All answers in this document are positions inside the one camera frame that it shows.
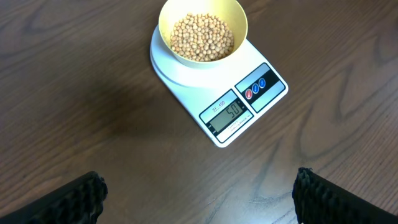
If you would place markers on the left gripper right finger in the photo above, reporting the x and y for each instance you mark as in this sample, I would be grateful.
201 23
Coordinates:
318 201

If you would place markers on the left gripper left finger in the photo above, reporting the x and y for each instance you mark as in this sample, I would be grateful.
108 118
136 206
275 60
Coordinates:
77 202

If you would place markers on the white digital kitchen scale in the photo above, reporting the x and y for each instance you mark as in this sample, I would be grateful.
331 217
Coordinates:
226 99

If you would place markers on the soybeans in bowl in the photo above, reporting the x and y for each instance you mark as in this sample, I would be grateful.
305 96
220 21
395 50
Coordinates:
202 38

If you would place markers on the pale yellow bowl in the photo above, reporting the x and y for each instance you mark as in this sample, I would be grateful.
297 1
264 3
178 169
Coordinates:
229 11

